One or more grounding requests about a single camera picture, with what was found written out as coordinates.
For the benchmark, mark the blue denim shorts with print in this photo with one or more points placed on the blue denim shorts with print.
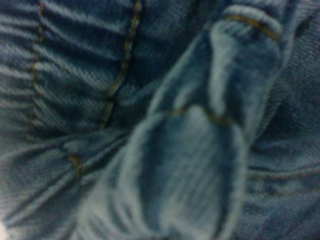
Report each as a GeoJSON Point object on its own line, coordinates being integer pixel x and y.
{"type": "Point", "coordinates": [160, 120]}

